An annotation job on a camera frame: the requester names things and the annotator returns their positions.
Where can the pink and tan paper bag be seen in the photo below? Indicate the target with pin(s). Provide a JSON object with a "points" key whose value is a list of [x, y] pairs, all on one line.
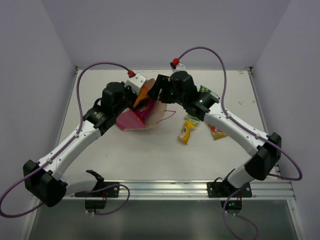
{"points": [[127, 122]]}

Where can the colourful candy bag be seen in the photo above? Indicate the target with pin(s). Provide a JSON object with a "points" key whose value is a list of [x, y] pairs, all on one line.
{"points": [[217, 134]]}

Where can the green snack bag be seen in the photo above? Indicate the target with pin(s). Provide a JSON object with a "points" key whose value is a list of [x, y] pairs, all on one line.
{"points": [[203, 88]]}

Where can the yellow snack pack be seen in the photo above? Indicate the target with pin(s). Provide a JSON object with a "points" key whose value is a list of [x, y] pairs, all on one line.
{"points": [[185, 133]]}

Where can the small green snack packet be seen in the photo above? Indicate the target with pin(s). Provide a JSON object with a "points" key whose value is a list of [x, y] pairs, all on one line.
{"points": [[193, 120]]}

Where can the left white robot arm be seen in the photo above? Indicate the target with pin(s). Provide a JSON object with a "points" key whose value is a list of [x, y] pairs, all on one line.
{"points": [[44, 179]]}

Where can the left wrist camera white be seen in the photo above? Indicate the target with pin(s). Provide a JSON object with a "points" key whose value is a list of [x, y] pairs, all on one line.
{"points": [[135, 83]]}

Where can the orange snack bag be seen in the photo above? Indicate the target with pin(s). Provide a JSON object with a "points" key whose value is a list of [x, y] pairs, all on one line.
{"points": [[141, 96]]}

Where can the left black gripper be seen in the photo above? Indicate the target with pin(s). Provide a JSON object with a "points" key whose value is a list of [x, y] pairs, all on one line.
{"points": [[131, 97]]}

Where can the magenta snack pack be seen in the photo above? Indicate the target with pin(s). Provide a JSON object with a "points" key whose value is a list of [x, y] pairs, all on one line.
{"points": [[144, 108]]}

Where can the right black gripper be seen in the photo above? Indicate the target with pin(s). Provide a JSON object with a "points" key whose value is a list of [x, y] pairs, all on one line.
{"points": [[162, 81]]}

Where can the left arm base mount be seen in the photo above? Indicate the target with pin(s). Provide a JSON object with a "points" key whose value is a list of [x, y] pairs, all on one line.
{"points": [[105, 189]]}

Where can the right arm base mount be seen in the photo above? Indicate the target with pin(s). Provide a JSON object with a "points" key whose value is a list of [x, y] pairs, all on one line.
{"points": [[222, 189]]}

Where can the red snack pack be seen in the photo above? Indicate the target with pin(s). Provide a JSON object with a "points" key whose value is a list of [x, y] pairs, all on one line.
{"points": [[138, 117]]}

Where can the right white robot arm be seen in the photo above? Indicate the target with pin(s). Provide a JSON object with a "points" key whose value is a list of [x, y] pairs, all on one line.
{"points": [[263, 149]]}

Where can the aluminium front rail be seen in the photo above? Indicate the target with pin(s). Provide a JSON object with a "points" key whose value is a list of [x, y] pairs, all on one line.
{"points": [[162, 188]]}

